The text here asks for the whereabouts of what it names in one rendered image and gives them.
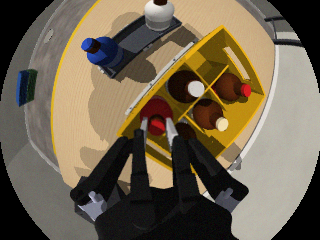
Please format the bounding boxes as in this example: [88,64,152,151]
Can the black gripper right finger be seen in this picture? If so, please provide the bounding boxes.
[165,118,249,227]

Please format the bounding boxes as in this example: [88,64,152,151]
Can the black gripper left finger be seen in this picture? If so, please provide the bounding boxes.
[70,117,155,230]

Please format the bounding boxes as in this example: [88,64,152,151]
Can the dark brown bottle with cream cap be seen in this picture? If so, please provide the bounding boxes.
[187,96,228,131]

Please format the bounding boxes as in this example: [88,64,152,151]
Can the red bottle with pale label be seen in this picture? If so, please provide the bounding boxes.
[140,95,173,136]

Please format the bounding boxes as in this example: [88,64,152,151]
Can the blue bottle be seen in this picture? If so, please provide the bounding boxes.
[81,36,124,68]

